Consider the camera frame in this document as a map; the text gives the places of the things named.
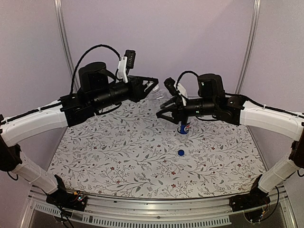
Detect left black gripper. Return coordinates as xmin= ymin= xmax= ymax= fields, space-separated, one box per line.
xmin=92 ymin=76 xmax=159 ymax=111

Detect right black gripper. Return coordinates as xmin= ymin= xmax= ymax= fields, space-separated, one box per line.
xmin=157 ymin=95 xmax=217 ymax=124

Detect white sports bottle cap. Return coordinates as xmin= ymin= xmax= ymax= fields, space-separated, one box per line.
xmin=144 ymin=81 xmax=159 ymax=92

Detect small clear bottle white cap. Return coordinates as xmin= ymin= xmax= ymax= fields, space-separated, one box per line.
xmin=148 ymin=88 xmax=173 ymax=108

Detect clear plastic Pepsi bottle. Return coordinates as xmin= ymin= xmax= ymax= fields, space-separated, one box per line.
xmin=176 ymin=121 xmax=190 ymax=141

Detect blue bottle cap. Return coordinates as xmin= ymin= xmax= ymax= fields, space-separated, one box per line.
xmin=178 ymin=150 xmax=185 ymax=157

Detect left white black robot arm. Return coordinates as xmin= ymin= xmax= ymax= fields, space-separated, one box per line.
xmin=0 ymin=60 xmax=159 ymax=206

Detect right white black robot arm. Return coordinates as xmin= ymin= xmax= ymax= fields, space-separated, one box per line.
xmin=156 ymin=73 xmax=304 ymax=207

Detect floral patterned table mat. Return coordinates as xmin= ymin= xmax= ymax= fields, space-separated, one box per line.
xmin=48 ymin=100 xmax=265 ymax=199

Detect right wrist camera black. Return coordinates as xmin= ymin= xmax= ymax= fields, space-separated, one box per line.
xmin=164 ymin=77 xmax=188 ymax=106

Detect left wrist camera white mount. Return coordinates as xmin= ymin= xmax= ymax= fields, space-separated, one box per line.
xmin=115 ymin=50 xmax=136 ymax=83

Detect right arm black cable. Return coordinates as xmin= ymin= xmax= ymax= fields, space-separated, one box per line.
xmin=177 ymin=70 xmax=200 ymax=84

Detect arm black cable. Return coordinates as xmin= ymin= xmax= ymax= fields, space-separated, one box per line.
xmin=177 ymin=70 xmax=200 ymax=84
xmin=70 ymin=44 xmax=122 ymax=93

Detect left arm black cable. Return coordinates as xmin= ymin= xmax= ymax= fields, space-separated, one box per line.
xmin=70 ymin=44 xmax=122 ymax=93

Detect left aluminium frame post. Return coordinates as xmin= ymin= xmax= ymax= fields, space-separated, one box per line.
xmin=53 ymin=0 xmax=76 ymax=79

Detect aluminium frame post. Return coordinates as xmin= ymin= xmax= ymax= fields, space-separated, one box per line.
xmin=53 ymin=0 xmax=76 ymax=79
xmin=235 ymin=0 xmax=261 ymax=94

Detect right aluminium frame post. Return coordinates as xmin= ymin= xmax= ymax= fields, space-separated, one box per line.
xmin=235 ymin=0 xmax=261 ymax=94

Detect aluminium front rail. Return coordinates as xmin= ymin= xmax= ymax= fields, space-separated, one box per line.
xmin=21 ymin=186 xmax=300 ymax=228

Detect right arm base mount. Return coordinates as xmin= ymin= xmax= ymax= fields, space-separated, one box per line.
xmin=229 ymin=189 xmax=270 ymax=223

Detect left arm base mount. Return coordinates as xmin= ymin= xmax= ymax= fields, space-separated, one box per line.
xmin=46 ymin=175 xmax=88 ymax=211

